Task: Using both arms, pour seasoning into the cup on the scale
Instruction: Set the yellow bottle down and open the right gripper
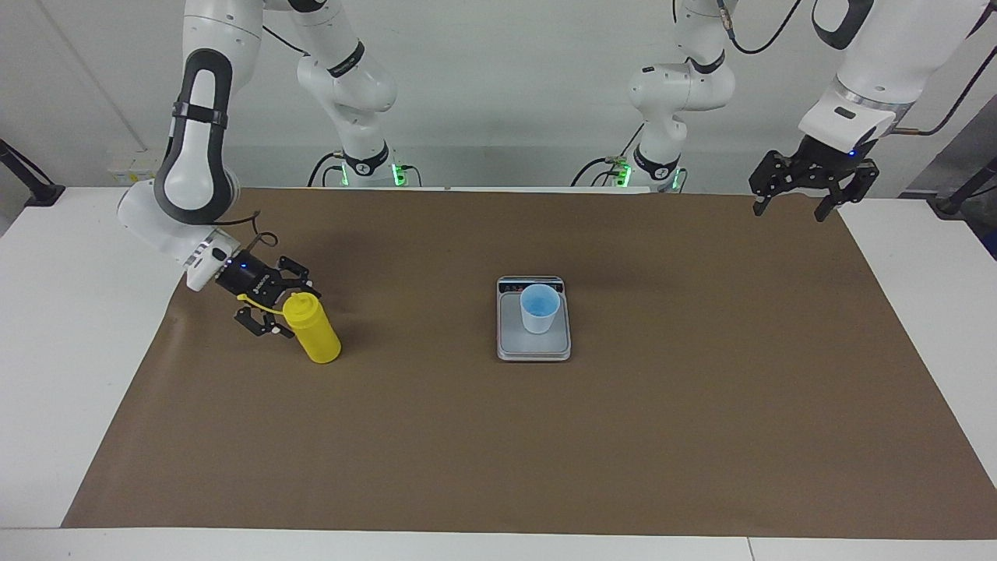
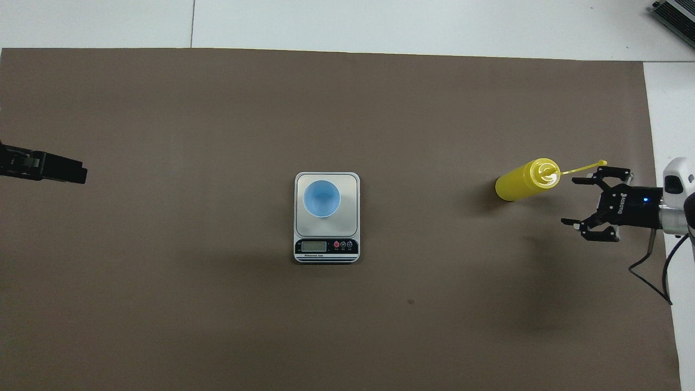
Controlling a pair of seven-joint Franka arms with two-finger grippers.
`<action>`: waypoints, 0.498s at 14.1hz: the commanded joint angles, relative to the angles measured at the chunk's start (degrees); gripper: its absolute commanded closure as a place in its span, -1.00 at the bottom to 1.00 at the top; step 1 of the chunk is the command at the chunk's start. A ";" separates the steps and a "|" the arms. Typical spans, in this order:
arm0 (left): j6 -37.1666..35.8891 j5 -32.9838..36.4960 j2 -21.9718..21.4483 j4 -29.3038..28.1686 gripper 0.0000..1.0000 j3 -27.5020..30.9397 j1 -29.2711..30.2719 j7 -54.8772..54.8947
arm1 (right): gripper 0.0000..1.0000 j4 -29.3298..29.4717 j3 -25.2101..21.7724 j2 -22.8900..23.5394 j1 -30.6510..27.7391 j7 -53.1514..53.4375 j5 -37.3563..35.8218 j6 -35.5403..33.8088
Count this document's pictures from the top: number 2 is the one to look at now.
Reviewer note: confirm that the yellow squeeze bottle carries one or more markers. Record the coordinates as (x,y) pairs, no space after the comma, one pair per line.
(518,184)

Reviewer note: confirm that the silver digital kitchen scale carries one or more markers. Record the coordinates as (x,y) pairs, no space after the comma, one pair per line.
(350,228)

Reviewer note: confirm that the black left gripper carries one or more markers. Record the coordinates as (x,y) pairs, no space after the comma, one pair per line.
(12,162)

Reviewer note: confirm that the light blue plastic cup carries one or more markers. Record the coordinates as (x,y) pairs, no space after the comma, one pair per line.
(321,200)

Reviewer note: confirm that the grey ribbed metal device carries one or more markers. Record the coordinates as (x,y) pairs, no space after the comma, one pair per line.
(678,16)

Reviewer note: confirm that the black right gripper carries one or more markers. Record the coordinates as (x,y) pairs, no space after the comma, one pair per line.
(630,206)

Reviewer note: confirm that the brown table mat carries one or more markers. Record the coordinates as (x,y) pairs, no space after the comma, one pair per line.
(163,298)

